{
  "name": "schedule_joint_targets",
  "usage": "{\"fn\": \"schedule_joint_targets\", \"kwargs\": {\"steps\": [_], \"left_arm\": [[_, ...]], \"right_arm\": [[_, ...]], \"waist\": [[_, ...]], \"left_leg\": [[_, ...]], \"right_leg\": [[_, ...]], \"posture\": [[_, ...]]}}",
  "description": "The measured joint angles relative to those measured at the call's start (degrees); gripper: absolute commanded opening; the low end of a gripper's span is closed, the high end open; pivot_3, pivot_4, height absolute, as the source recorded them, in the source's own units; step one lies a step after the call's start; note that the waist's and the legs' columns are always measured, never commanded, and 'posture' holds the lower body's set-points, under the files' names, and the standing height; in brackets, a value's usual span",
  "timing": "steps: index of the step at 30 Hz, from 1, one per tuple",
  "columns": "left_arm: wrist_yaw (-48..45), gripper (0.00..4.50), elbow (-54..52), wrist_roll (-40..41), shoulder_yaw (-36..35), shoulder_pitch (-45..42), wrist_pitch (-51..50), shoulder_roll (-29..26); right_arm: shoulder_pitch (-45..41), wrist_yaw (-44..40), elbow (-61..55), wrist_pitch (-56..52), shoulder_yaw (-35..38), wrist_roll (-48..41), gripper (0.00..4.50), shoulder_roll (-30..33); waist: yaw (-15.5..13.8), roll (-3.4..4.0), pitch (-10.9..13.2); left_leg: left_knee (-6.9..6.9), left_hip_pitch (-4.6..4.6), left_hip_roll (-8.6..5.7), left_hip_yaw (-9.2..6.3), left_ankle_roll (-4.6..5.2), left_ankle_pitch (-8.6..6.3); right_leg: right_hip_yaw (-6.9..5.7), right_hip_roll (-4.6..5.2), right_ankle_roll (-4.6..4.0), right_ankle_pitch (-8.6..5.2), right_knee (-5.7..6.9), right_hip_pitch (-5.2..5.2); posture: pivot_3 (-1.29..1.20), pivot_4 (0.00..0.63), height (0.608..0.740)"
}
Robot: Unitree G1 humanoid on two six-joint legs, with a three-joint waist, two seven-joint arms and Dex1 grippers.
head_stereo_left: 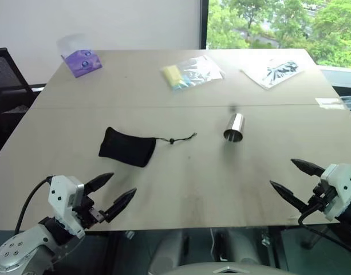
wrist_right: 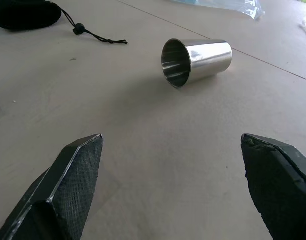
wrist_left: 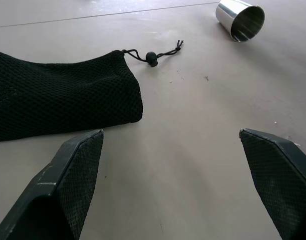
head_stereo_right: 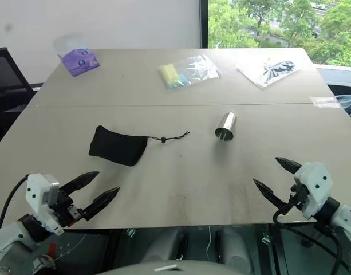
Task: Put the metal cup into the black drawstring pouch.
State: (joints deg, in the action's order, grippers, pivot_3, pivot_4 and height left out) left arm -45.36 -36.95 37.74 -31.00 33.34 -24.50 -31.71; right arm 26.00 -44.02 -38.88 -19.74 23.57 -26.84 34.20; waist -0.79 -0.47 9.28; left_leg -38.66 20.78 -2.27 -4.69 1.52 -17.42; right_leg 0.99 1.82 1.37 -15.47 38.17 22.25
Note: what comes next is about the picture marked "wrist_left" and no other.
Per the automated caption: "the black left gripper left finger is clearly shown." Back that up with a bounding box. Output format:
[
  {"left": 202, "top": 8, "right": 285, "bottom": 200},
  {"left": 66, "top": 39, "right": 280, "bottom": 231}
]
[{"left": 0, "top": 129, "right": 104, "bottom": 240}]

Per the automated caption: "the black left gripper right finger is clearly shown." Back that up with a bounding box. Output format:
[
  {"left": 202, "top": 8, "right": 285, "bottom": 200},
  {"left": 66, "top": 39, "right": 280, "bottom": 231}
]
[{"left": 239, "top": 128, "right": 306, "bottom": 240}]

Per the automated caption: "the stainless steel cup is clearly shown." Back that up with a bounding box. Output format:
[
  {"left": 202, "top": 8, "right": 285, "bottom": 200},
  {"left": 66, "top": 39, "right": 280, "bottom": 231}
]
[{"left": 215, "top": 0, "right": 265, "bottom": 43}]

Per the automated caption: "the black mesh drawstring bag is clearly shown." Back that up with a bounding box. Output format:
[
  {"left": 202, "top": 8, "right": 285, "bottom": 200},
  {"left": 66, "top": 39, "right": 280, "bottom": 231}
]
[{"left": 0, "top": 40, "right": 185, "bottom": 143}]

